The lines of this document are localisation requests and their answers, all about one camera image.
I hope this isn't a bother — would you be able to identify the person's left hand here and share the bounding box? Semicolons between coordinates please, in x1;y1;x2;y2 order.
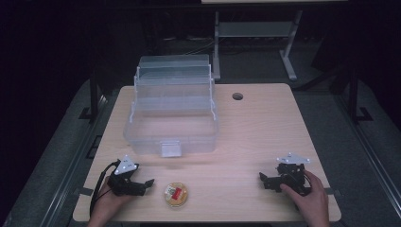
93;180;136;221

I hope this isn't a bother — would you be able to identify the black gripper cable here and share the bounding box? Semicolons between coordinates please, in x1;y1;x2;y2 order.
89;160;121;218

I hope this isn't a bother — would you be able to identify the grey metal stand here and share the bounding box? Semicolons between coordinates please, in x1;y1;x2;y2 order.
212;9;305;81

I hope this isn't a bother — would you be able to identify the person's right hand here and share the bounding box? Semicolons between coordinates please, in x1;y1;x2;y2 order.
279;169;331;221

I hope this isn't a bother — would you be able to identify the round yellow tin red label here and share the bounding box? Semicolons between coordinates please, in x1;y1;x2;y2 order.
164;182;189;208

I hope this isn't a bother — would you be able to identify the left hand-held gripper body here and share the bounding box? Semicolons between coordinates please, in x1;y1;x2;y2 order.
107;154;147;197

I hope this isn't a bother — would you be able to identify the black metal post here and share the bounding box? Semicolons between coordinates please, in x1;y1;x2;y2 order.
346;67;375;125
78;71;100;121

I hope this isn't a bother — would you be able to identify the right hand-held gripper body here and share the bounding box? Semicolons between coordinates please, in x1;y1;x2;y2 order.
274;152;312;196

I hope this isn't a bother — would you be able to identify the clear plastic tiered storage box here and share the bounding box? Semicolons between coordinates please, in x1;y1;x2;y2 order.
122;54;220;158

